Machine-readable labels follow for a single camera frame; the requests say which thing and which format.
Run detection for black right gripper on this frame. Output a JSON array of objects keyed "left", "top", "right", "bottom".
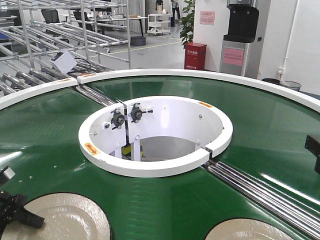
[{"left": 304, "top": 135, "right": 320, "bottom": 174}]

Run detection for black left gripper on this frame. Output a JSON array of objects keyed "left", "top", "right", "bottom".
[{"left": 0, "top": 191, "right": 45, "bottom": 234}]

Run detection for cream plate black rim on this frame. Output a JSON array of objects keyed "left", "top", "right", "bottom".
[
  {"left": 204, "top": 218, "right": 293, "bottom": 240},
  {"left": 1, "top": 192, "right": 112, "bottom": 240}
]

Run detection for steel conveyor rollers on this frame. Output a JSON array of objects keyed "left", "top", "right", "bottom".
[{"left": 201, "top": 160, "right": 320, "bottom": 240}]

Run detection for white outer conveyor rim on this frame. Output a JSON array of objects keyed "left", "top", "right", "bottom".
[{"left": 0, "top": 68, "right": 320, "bottom": 112}]

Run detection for black water dispenser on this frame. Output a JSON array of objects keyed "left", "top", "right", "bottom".
[{"left": 220, "top": 0, "right": 259, "bottom": 76}]

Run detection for red fire extinguisher cabinet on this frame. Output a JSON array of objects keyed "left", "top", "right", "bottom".
[{"left": 184, "top": 42, "right": 207, "bottom": 70}]

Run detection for white control box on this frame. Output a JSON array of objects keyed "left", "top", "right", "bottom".
[{"left": 49, "top": 49, "right": 77, "bottom": 74}]

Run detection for green potted plant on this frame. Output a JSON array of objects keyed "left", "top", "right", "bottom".
[{"left": 180, "top": 0, "right": 196, "bottom": 46}]

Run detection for metal pipe roller rack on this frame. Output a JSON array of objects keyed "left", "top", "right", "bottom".
[{"left": 0, "top": 0, "right": 130, "bottom": 97}]

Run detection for white utility cart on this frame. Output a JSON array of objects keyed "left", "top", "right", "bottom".
[{"left": 147, "top": 13, "right": 171, "bottom": 36}]

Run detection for wire mesh waste bin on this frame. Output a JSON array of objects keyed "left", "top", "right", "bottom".
[{"left": 282, "top": 81, "right": 302, "bottom": 92}]

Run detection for white inner conveyor ring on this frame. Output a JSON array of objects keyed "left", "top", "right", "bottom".
[{"left": 78, "top": 95, "right": 234, "bottom": 179}]

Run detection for pink wall notice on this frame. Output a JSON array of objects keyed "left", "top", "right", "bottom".
[{"left": 199, "top": 11, "right": 216, "bottom": 25}]

